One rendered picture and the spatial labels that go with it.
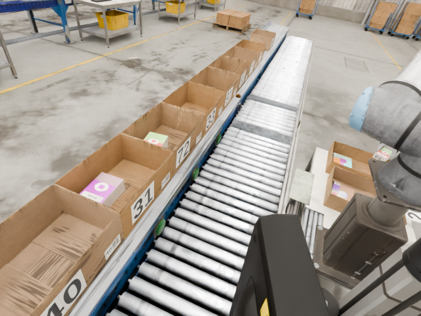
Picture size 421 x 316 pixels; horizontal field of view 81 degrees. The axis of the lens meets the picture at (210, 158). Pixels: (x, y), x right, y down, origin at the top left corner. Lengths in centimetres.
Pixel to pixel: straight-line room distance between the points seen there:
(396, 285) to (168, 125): 143
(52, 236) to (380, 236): 121
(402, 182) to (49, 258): 121
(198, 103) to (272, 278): 171
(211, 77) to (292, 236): 202
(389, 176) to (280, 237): 77
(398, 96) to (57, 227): 127
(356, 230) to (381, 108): 46
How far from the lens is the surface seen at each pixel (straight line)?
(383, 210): 111
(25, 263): 110
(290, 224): 29
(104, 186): 114
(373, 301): 37
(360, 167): 202
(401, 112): 95
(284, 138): 194
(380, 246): 118
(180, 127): 156
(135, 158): 131
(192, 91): 188
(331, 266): 131
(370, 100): 96
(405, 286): 33
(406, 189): 100
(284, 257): 26
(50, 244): 110
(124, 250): 102
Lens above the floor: 176
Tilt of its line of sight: 39 degrees down
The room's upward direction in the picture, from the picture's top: 9 degrees clockwise
